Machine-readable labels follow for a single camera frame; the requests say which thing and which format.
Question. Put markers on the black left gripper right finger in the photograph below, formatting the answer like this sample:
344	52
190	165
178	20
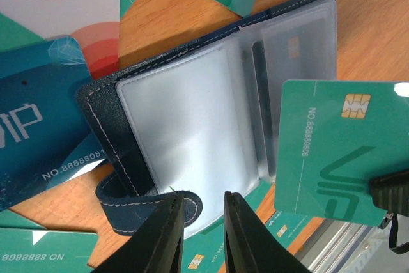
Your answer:
248	245

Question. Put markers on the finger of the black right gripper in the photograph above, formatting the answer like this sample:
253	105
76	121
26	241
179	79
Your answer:
390	192

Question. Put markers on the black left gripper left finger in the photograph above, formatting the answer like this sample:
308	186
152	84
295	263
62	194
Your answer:
157	245

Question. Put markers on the teal VIP card front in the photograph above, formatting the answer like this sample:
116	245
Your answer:
334	136

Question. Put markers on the dark blue card holder wallet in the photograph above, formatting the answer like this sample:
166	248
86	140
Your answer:
203	118

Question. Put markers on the blue VIP card centre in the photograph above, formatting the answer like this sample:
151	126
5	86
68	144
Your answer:
45	139

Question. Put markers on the white red circle card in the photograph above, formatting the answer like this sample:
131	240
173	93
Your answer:
93	23

